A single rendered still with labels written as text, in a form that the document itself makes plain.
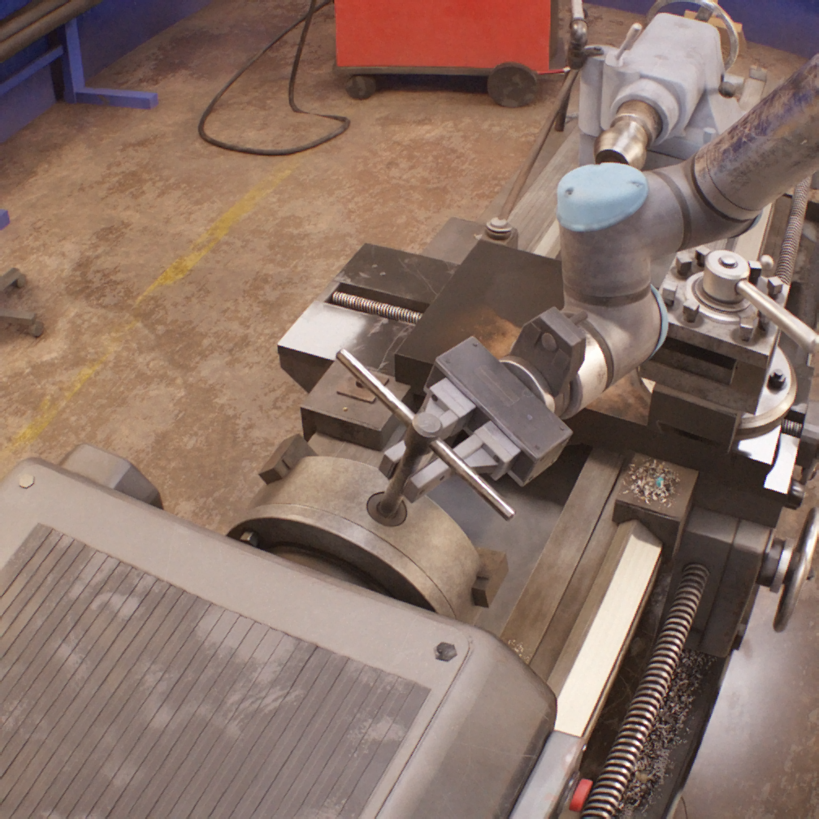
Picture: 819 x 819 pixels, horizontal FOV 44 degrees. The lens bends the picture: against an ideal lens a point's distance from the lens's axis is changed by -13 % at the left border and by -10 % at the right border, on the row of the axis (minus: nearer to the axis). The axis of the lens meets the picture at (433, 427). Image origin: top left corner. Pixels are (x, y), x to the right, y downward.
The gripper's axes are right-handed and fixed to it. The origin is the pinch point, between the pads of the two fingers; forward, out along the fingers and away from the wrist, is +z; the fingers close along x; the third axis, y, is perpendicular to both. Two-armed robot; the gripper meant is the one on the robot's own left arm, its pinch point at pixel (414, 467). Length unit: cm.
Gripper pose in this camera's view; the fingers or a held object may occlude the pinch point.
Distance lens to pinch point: 95.6
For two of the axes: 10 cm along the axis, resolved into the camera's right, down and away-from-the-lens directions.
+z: -6.8, 4.6, -5.7
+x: -6.8, -6.8, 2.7
